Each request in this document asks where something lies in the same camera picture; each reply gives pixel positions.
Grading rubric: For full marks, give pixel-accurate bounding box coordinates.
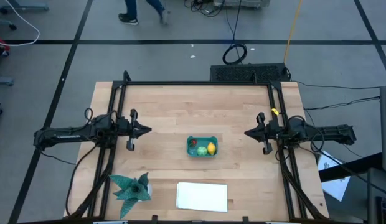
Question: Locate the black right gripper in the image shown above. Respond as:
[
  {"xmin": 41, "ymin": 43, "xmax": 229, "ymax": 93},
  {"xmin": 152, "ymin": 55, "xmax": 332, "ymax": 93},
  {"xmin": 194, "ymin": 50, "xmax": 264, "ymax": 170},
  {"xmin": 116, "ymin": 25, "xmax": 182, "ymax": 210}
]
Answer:
[{"xmin": 244, "ymin": 112, "xmax": 286, "ymax": 155}]

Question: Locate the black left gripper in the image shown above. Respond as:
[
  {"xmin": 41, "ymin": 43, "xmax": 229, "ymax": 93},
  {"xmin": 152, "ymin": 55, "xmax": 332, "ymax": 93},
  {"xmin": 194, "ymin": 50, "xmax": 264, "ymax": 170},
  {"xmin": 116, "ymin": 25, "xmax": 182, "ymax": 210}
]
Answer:
[{"xmin": 117, "ymin": 109, "xmax": 153, "ymax": 152}]

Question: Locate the teal plastic bin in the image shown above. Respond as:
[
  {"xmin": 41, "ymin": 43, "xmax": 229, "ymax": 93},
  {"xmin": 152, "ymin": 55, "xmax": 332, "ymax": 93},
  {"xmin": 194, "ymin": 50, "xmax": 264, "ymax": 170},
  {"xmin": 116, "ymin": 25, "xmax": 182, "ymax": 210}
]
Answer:
[{"xmin": 186, "ymin": 135, "xmax": 219, "ymax": 157}]

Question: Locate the green snake plant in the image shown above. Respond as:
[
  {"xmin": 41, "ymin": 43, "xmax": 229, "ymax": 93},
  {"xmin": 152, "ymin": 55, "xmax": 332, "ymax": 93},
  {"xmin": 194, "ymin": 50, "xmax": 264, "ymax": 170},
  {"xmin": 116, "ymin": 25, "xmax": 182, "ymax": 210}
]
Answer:
[{"xmin": 108, "ymin": 172, "xmax": 152, "ymax": 220}]

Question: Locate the white folded towel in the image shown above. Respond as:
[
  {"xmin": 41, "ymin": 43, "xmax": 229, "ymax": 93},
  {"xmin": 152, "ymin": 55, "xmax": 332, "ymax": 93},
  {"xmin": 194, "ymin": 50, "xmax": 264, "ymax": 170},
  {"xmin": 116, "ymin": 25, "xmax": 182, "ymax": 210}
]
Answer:
[{"xmin": 176, "ymin": 182, "xmax": 228, "ymax": 213}]

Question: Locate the white paper sheet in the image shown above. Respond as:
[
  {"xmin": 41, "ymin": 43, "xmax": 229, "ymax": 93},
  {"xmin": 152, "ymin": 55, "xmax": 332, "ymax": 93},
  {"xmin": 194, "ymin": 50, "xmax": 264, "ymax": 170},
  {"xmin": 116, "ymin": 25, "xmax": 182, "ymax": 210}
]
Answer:
[{"xmin": 316, "ymin": 150, "xmax": 351, "ymax": 203}]

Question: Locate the black diagonal beam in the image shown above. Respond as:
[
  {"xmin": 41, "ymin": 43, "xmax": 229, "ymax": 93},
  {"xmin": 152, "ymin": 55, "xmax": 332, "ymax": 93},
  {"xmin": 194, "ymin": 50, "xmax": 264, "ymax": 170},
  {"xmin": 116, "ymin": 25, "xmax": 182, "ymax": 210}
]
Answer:
[{"xmin": 318, "ymin": 152, "xmax": 384, "ymax": 184}]

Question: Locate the person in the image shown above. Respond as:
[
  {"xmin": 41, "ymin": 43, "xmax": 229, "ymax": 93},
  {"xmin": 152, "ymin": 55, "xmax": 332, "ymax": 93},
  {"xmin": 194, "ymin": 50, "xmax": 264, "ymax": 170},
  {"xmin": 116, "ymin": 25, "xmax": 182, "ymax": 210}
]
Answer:
[{"xmin": 118, "ymin": 0, "xmax": 170, "ymax": 27}]

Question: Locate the red wheeled item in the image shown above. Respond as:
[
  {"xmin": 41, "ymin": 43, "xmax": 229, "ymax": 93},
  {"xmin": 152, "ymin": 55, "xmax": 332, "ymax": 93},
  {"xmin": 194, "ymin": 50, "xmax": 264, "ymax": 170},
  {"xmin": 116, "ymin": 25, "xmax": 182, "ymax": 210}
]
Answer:
[{"xmin": 0, "ymin": 35, "xmax": 11, "ymax": 57}]

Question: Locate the grey chair base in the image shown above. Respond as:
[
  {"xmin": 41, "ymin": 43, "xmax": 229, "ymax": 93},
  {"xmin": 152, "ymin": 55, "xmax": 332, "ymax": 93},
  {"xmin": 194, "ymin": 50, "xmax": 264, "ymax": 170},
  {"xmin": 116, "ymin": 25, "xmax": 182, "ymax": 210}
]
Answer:
[{"xmin": 0, "ymin": 0, "xmax": 50, "ymax": 31}]

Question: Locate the black aluminium table frame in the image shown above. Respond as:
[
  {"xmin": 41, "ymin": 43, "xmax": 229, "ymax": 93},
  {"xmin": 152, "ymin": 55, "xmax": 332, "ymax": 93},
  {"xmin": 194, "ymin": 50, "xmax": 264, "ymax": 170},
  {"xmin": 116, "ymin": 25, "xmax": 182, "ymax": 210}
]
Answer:
[{"xmin": 64, "ymin": 70, "xmax": 330, "ymax": 224}]

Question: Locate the black coiled floor cable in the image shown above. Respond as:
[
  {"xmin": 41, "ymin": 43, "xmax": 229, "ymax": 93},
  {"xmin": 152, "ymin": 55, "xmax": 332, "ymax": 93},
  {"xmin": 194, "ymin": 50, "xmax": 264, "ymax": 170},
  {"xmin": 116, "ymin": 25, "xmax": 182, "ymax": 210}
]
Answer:
[{"xmin": 222, "ymin": 0, "xmax": 248, "ymax": 66}]

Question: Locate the yellow slanting cable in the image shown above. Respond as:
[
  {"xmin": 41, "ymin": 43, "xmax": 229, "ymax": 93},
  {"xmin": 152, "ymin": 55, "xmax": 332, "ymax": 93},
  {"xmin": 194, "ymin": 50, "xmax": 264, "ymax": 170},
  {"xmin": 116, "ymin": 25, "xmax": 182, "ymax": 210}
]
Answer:
[{"xmin": 283, "ymin": 0, "xmax": 305, "ymax": 65}]

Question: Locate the black cable tangle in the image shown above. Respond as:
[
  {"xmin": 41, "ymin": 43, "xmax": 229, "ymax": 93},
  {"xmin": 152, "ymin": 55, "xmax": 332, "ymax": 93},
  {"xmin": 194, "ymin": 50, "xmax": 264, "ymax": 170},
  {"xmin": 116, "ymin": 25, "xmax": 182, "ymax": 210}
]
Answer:
[{"xmin": 184, "ymin": 0, "xmax": 225, "ymax": 18}]

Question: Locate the white floor cable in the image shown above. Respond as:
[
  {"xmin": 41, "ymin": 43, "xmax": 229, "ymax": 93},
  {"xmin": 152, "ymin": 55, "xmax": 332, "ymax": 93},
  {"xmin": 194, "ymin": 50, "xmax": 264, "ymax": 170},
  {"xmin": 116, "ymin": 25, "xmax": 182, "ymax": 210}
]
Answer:
[{"xmin": 0, "ymin": 0, "xmax": 41, "ymax": 48}]

